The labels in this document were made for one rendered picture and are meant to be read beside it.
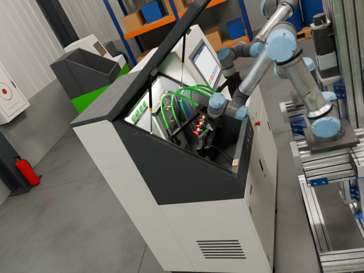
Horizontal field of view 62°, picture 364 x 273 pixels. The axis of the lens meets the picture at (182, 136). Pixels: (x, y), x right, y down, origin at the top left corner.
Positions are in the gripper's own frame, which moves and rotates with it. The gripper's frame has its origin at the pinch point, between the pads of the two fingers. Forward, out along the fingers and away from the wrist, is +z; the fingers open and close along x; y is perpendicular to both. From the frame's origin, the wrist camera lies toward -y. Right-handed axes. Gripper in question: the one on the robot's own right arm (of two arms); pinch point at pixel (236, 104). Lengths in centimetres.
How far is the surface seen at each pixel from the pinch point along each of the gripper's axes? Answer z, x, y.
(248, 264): 104, -38, -17
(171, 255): 94, -37, -73
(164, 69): -24, 33, -51
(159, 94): -12, 19, -56
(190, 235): 72, -38, -49
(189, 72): -17, 33, -34
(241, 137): 25.8, 3.0, -4.3
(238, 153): 25.8, -14.1, -4.7
